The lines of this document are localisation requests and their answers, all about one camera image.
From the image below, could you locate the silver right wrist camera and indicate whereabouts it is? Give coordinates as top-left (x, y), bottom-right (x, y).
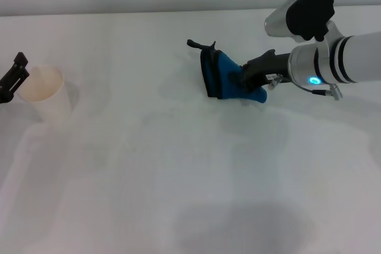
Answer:
top-left (264, 0), bottom-right (346, 46)

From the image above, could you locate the white paper cup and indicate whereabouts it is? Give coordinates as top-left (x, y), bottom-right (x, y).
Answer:
top-left (17, 65), bottom-right (72, 124)

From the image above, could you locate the blue rag with black trim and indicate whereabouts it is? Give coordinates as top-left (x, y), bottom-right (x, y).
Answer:
top-left (186, 39), bottom-right (268, 105)

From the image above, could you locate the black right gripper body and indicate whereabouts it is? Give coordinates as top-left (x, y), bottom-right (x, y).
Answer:
top-left (242, 49), bottom-right (291, 91)

